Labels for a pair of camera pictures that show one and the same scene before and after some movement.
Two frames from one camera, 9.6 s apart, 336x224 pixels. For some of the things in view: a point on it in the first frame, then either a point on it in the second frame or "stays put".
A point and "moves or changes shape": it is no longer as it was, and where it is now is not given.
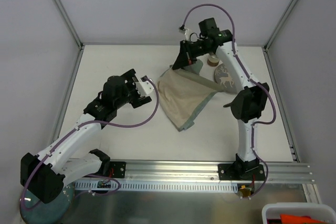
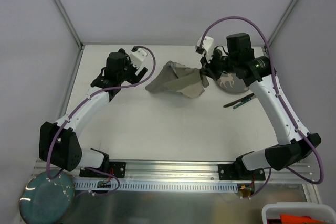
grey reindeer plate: [223, 76] stays put
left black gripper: [134, 91] → [135, 74]
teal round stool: [52, 212] stays put
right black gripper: [187, 51] → [210, 65]
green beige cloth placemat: [185, 92] moves or changes shape
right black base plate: [242, 171] stays put
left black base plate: [117, 169] stays put
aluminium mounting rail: [209, 172] stays put
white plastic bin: [319, 211] stays put
